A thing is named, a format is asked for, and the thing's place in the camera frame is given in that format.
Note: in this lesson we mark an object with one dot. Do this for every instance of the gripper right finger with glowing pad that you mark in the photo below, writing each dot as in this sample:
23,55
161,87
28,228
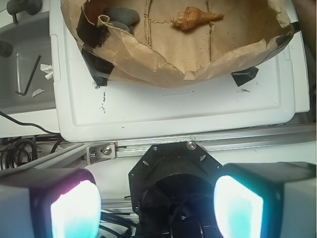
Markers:
266,200

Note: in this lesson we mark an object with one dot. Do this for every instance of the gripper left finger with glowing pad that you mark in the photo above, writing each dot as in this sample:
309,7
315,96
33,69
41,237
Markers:
49,203

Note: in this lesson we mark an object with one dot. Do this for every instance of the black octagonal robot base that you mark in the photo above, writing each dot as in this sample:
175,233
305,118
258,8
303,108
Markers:
172,191

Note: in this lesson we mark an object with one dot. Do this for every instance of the orange spiral sea shell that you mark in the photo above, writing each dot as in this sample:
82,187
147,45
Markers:
193,16

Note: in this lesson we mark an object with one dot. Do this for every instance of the small white paper scrap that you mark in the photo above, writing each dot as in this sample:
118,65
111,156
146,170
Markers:
37,92

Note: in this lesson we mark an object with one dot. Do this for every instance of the brown paper bag tray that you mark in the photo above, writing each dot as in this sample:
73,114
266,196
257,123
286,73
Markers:
162,55

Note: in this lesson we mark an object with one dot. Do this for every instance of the grey plush elephant toy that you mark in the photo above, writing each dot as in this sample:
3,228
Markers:
122,18

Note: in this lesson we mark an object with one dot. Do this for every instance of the aluminium frame rail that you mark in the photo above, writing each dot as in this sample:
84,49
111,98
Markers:
262,136

